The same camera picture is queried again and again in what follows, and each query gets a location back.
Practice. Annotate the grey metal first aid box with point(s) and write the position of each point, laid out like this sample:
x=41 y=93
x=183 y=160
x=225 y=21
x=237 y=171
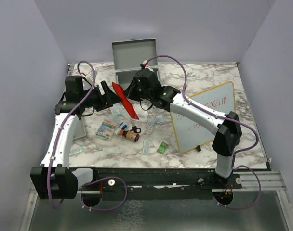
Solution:
x=128 y=55

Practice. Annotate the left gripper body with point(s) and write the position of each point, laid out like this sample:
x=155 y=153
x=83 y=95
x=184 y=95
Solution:
x=96 y=99

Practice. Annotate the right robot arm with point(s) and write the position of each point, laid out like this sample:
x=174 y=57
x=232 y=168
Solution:
x=225 y=127

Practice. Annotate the teal dressing packets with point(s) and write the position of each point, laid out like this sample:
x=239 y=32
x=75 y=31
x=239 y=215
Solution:
x=117 y=112

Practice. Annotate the teal sterile strip packet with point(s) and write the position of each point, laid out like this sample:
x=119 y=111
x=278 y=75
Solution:
x=146 y=145

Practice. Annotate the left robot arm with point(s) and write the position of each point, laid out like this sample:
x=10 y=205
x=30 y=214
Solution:
x=53 y=179

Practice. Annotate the black handled scissors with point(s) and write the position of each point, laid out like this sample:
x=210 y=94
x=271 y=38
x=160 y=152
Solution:
x=134 y=128

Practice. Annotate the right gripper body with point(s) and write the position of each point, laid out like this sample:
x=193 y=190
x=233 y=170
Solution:
x=140 y=95

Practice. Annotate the brown medicine bottle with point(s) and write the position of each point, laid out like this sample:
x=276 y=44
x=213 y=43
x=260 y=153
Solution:
x=129 y=135

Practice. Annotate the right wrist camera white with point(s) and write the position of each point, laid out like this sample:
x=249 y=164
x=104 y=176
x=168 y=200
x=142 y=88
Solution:
x=145 y=65

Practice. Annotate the green small packet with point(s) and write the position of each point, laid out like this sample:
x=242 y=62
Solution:
x=162 y=148

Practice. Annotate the bandage roll blue label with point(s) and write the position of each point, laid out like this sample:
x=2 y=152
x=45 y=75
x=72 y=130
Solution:
x=121 y=126

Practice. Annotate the small whiteboard yellow frame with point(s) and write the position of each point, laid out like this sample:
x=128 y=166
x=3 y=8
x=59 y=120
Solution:
x=192 y=128

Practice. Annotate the black mounting rail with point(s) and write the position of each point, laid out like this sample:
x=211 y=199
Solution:
x=157 y=183

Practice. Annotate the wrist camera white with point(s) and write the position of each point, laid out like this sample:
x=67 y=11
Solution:
x=145 y=65
x=89 y=77

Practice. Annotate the medicine box teal orange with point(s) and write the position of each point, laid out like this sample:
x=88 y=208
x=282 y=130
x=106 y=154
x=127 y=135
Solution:
x=106 y=130

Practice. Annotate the red first aid pouch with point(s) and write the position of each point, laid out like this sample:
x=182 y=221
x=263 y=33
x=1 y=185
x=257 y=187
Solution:
x=125 y=102

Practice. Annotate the gauze pad clear packet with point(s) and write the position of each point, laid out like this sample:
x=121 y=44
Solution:
x=142 y=114

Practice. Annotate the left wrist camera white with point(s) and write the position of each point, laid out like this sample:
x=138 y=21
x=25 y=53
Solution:
x=89 y=77

